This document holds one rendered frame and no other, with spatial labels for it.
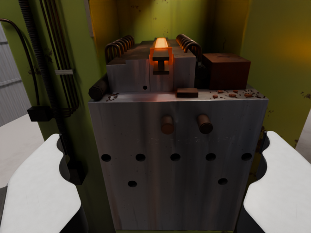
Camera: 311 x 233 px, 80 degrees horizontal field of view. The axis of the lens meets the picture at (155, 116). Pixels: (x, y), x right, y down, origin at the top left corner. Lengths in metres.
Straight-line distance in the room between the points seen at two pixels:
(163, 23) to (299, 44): 0.51
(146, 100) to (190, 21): 0.57
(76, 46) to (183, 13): 0.49
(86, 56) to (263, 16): 0.50
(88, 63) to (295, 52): 0.60
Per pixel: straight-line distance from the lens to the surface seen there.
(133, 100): 0.41
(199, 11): 0.92
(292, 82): 0.71
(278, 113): 0.74
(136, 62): 0.43
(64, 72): 0.63
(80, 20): 0.60
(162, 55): 0.33
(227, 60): 0.47
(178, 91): 0.41
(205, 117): 0.40
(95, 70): 0.61
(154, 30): 0.90
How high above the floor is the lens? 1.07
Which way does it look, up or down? 27 degrees down
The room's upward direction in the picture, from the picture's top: 2 degrees counter-clockwise
